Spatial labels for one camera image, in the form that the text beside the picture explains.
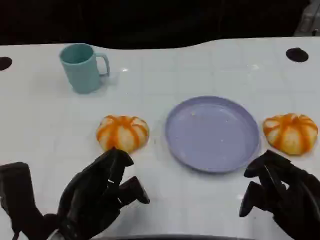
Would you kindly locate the pale green mug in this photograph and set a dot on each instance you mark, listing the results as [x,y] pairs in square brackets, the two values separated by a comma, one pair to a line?
[81,75]

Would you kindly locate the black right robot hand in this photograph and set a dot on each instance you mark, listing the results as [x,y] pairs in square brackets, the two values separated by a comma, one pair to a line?
[297,195]

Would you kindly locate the orange and white bread roll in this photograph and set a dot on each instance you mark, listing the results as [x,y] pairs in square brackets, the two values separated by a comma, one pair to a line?
[290,133]
[122,132]

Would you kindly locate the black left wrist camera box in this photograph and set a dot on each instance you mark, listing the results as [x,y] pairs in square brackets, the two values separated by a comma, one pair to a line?
[17,190]

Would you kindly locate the lilac plate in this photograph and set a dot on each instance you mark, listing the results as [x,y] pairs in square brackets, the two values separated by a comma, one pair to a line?
[212,135]

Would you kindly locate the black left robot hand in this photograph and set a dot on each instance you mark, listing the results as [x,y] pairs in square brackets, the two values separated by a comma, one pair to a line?
[85,195]

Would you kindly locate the grey background machine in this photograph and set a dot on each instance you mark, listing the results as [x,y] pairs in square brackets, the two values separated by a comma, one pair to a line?
[308,20]

